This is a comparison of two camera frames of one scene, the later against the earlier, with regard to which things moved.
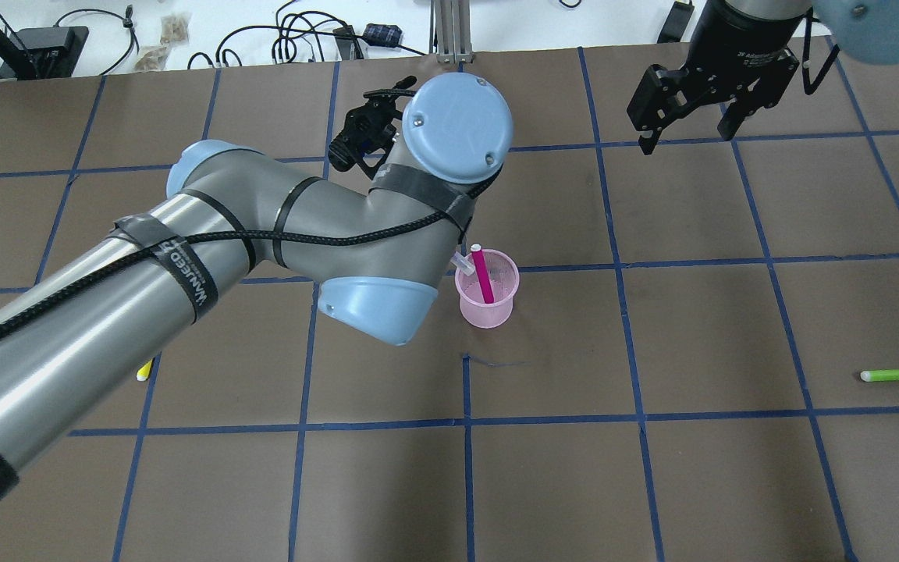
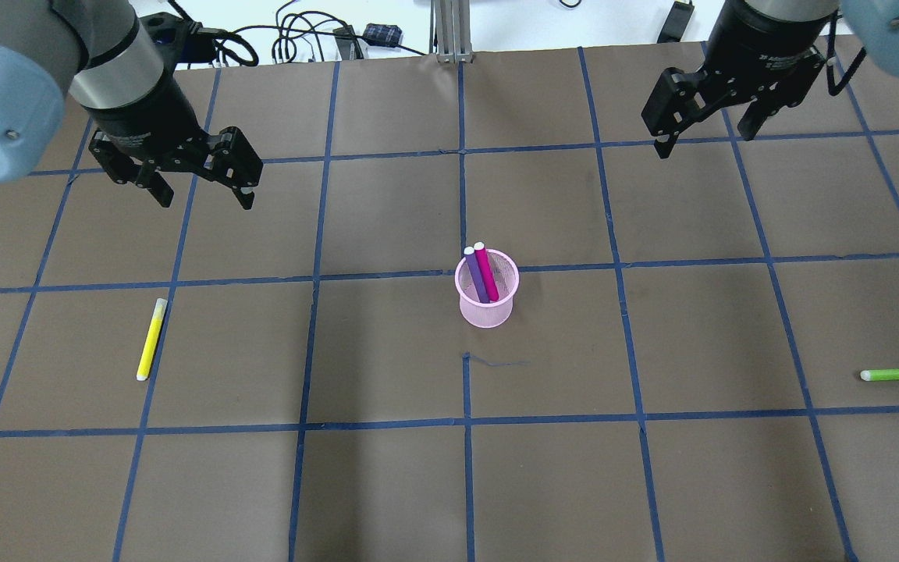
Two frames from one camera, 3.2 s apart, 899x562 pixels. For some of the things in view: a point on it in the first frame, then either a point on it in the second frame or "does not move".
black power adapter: (379, 34) does not move
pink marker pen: (482, 273) does not move
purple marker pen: (462, 263) → (480, 286)
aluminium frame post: (450, 31) does not move
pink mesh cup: (502, 274) does not move
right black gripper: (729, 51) → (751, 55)
